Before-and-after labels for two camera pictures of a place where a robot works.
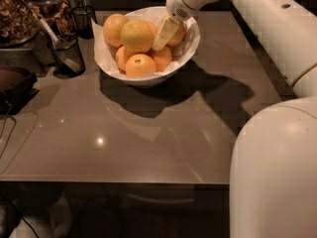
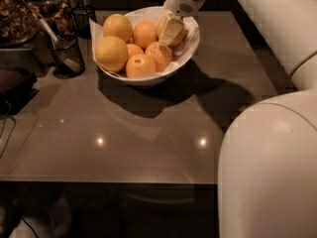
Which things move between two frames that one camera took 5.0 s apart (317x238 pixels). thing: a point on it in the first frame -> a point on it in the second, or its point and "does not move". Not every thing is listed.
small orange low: x=121 y=58 -> x=133 y=50
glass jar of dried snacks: x=19 y=22 does not move
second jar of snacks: x=50 y=1 does not move
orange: x=162 y=59 does not move
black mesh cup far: x=83 y=16 does not move
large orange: x=137 y=36 -> x=111 y=54
